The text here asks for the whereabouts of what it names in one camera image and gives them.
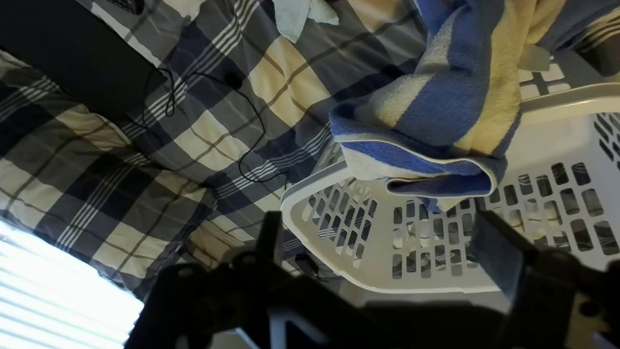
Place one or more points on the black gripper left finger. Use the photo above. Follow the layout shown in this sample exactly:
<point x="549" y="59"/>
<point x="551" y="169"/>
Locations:
<point x="272" y="235"/>

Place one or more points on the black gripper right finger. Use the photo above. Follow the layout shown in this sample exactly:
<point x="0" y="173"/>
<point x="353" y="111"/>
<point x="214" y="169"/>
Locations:
<point x="506" y="259"/>

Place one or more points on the white and blue towel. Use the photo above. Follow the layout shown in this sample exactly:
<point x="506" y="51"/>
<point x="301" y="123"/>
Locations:
<point x="446" y="98"/>

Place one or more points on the plaid bed comforter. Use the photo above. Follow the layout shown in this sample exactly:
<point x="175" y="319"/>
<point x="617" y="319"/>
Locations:
<point x="214" y="136"/>

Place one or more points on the white plastic laundry basket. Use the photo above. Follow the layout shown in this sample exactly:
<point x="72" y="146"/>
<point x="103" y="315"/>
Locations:
<point x="549" y="138"/>

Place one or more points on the white window blinds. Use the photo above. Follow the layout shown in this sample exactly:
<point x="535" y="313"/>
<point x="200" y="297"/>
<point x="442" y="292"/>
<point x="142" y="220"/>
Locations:
<point x="51" y="297"/>

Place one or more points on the black laptop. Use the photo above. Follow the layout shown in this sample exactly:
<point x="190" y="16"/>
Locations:
<point x="70" y="51"/>

